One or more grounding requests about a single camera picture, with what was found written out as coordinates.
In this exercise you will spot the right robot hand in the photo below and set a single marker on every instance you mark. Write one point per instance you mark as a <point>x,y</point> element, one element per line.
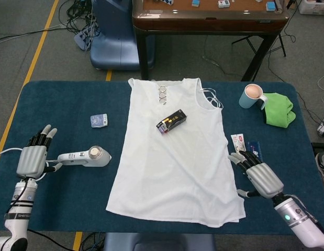
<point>266,180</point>

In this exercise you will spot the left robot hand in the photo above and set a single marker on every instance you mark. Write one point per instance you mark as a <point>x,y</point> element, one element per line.
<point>32,160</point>

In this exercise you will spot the white handheld device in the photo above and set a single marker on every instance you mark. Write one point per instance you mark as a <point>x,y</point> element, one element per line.
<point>80,158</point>

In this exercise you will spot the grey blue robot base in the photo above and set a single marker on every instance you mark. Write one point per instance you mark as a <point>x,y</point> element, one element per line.
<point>156,243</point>

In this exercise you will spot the dark blue toothpaste box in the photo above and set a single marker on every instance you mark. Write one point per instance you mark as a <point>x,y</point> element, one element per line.
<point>254,147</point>

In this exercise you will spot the floral toothpaste tube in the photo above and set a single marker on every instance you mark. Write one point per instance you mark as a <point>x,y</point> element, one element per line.
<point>237,142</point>

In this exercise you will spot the green cloth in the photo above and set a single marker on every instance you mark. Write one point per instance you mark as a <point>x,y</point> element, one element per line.
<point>279,109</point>

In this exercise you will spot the grey device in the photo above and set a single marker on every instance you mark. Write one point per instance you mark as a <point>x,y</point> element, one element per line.
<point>323,128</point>

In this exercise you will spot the blue tissue packet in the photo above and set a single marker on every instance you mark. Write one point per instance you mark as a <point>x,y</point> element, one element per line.
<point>99,120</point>

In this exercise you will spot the light blue mug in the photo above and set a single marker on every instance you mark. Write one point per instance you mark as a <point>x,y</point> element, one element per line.
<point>246,100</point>

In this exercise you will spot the white sleeveless shirt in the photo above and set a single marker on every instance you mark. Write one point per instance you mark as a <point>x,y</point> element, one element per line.
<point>177,170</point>

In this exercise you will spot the black cardboard box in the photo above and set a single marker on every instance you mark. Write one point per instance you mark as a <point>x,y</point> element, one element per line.
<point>172,121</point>

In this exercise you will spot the white power strip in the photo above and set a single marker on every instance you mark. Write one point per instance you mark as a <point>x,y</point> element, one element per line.
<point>82,39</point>

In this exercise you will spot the blue machine base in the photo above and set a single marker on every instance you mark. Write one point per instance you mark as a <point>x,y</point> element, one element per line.
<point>112,47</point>

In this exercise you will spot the brown mahjong table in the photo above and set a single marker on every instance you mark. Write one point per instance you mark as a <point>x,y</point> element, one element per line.
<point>203,26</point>

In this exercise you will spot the blue mahjong tile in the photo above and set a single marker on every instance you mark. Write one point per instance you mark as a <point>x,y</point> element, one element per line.
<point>195,2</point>
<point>269,6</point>

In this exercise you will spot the white storage bin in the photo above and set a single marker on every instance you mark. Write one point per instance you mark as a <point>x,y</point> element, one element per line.
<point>313,6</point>

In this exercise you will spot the white faced mahjong tile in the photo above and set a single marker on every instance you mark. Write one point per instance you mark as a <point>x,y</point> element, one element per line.
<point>222,3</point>

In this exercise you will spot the blue white snake puzzle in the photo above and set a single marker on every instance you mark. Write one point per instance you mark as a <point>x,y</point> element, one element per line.
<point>165,1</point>

